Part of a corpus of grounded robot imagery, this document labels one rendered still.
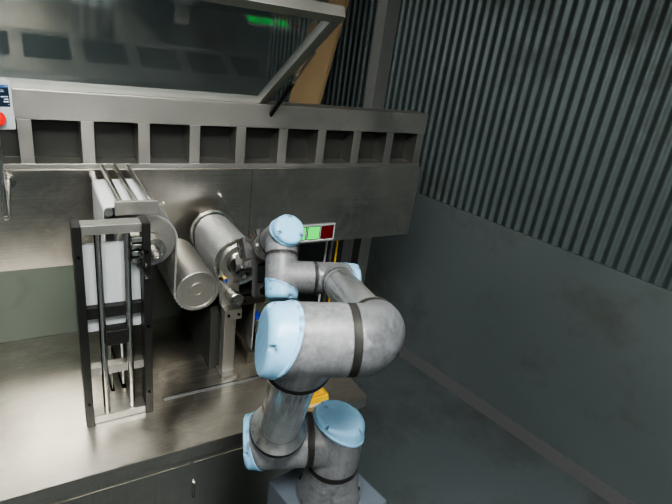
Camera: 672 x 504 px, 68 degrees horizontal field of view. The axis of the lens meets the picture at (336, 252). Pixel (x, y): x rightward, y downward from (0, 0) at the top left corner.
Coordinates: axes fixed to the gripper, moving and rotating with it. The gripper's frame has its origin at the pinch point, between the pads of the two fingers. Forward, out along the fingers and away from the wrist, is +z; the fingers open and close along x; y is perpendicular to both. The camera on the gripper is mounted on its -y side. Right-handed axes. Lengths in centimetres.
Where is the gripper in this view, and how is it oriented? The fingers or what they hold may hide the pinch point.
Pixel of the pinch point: (243, 274)
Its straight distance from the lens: 144.4
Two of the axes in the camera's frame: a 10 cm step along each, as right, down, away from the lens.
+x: -8.6, 0.9, -5.1
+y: -2.2, -9.5, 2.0
